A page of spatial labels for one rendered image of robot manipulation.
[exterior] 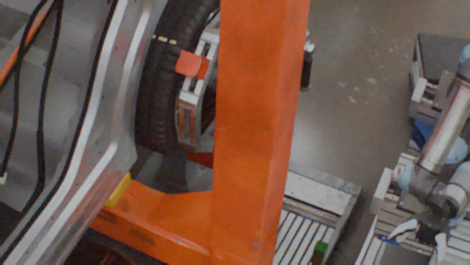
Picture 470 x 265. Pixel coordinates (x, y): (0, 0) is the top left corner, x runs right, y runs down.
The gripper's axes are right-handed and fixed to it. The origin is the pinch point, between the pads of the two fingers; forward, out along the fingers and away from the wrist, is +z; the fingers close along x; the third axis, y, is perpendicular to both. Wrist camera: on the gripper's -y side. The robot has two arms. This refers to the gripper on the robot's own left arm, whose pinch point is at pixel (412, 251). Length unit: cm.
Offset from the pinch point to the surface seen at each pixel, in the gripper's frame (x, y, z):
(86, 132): 100, 3, 13
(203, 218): 69, 31, 0
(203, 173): 119, 85, -53
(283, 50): 40, -41, -3
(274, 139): 43.9, -11.9, -3.0
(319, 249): 43, 52, -24
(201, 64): 90, 1, -28
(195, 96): 92, 14, -26
